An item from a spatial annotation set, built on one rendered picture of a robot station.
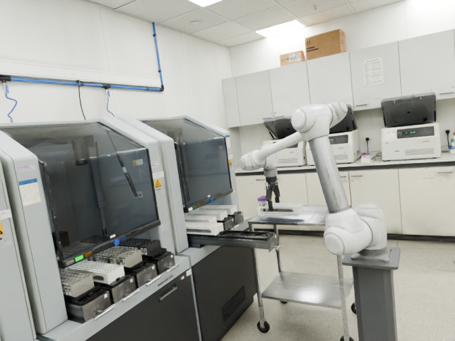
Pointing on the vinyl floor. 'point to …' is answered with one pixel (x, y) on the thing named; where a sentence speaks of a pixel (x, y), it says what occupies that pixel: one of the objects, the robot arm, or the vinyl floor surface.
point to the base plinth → (386, 235)
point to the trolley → (317, 281)
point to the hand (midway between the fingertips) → (274, 205)
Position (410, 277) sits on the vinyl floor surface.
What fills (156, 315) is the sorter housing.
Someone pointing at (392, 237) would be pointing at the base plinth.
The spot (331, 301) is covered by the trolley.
